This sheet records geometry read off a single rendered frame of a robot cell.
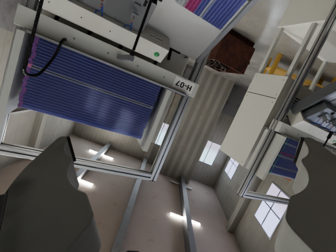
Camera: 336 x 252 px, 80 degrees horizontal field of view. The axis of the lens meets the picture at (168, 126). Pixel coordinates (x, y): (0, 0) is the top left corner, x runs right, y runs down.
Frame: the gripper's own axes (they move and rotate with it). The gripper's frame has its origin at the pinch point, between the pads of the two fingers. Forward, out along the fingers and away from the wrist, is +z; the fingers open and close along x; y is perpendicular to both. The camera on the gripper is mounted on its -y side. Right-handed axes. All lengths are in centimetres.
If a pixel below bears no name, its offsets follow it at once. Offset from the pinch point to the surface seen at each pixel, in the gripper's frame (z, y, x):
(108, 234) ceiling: 341, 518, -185
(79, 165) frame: 65, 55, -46
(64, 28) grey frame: 72, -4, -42
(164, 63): 101, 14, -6
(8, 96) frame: 57, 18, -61
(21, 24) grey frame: 67, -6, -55
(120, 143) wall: 927, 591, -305
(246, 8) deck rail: 78, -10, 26
